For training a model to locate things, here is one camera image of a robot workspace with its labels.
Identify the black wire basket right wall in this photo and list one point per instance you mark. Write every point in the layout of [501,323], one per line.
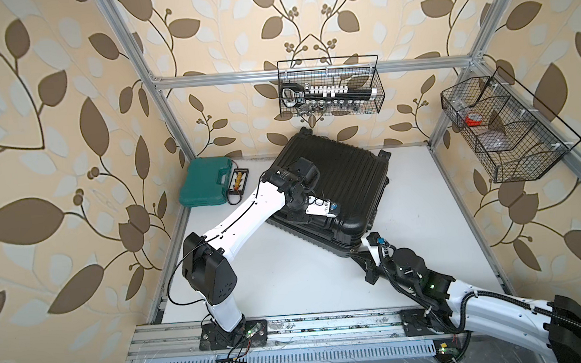
[522,136]

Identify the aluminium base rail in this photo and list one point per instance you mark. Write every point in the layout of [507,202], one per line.
[296,331]

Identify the red white item in basket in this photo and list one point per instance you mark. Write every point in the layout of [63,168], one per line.
[473,119]

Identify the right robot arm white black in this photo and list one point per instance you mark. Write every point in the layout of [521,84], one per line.
[451,306]

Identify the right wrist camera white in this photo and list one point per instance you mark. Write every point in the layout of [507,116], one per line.
[377,246]

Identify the black wire basket back wall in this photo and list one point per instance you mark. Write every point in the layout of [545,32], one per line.
[354,71]

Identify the black hard-shell suitcase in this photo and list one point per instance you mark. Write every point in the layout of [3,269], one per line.
[352,177]

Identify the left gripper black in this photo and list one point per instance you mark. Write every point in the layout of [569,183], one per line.
[300,216]

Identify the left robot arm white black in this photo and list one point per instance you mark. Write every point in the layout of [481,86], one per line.
[207,260]

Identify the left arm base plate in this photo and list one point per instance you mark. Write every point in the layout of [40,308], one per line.
[213,337]

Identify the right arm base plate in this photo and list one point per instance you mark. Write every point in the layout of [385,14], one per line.
[416,323]

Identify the socket set rail in basket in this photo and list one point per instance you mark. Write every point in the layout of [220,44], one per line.
[296,95]

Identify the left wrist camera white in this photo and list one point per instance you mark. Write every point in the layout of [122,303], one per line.
[321,207]

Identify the green plastic tool case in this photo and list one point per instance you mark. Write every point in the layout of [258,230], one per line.
[206,182]

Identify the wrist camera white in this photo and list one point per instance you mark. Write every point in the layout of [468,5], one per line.
[321,207]
[377,246]

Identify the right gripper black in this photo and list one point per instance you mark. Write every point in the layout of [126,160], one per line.
[365,257]

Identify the black wire basket wall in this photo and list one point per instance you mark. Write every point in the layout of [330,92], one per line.
[522,136]
[354,71]

